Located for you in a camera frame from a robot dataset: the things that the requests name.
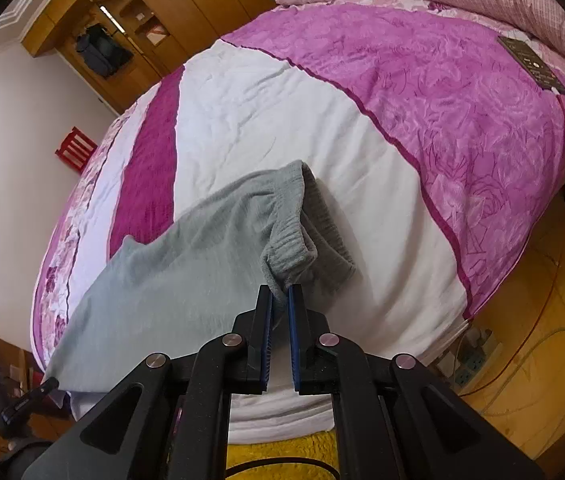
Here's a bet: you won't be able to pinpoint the dark remote control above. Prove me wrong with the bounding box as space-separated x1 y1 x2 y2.
497 35 565 96

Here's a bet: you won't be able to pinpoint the grey pants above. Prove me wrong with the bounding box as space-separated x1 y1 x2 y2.
42 159 357 395

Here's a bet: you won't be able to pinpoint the white power strip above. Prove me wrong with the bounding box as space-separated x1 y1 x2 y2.
437 352 488 390
465 327 504 361

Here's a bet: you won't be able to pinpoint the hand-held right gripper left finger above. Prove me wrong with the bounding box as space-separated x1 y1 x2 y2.
21 285 276 480

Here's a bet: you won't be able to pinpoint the yellow fluffy rug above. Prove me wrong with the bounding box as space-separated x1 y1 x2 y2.
225 430 343 480

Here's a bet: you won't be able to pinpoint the black cable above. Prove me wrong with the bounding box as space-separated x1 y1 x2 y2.
225 457 341 480

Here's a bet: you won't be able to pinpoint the red wooden chair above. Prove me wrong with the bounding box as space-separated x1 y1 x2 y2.
54 126 97 175

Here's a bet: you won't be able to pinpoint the dark hanging clothes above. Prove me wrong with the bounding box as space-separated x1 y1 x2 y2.
75 25 133 80

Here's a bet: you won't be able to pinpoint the wooden wardrobe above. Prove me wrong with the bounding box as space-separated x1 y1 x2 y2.
20 0 303 116

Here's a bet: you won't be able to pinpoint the pink floral bedspread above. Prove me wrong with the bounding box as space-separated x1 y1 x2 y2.
30 0 565 446

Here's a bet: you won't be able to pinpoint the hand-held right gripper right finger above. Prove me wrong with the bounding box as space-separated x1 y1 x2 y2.
287 284 546 480

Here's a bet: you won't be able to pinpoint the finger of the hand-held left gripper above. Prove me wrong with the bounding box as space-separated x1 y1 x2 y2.
31 376 61 403

